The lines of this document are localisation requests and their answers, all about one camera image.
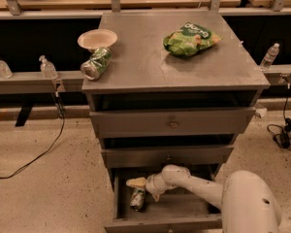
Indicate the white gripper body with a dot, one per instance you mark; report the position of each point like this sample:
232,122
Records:
151,184

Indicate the white green 7up can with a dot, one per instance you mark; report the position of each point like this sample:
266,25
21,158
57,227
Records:
138,198

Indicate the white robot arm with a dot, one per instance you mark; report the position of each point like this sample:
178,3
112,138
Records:
246,202

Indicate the grey bottom drawer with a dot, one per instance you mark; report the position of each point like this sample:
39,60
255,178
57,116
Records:
177,211

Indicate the grey drawer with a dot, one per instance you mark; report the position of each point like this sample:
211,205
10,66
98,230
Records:
177,211
171,122
155,156

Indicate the grey middle drawer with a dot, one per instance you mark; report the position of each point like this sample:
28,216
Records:
155,156

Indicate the grey top drawer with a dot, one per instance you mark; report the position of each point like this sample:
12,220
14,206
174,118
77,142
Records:
171,122

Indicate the grey drawer cabinet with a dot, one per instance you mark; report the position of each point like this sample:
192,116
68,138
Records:
144,76

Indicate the crushed green soda can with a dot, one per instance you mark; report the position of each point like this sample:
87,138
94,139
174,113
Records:
97,64

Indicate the green chip bag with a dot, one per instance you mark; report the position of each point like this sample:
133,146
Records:
189,40

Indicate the white paper bowl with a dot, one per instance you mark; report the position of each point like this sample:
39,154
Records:
97,38

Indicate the clear water bottle right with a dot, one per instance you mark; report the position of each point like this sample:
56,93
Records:
269,57

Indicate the clear bottle far left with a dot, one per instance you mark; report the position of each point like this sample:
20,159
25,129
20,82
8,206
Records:
5,71

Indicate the grey metal rail shelf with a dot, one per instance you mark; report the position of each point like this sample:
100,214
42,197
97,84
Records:
34,82

